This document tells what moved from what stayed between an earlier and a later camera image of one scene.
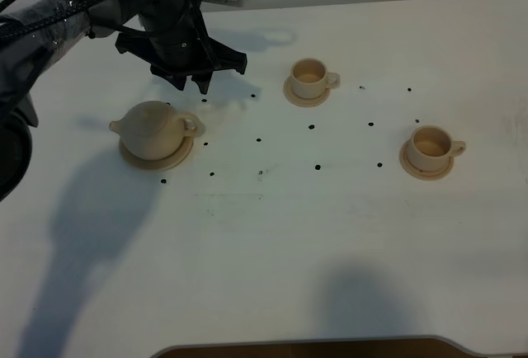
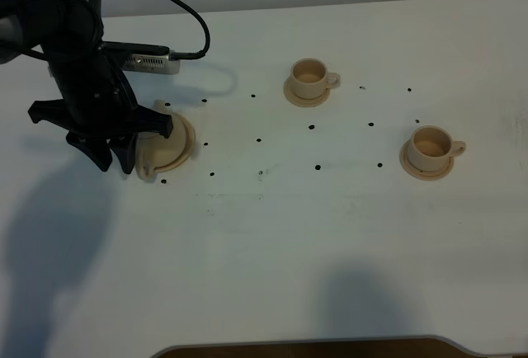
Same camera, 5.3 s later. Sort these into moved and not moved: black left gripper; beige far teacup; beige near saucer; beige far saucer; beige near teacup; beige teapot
Moved: beige teapot; black left gripper
Not moved: beige near saucer; beige near teacup; beige far saucer; beige far teacup
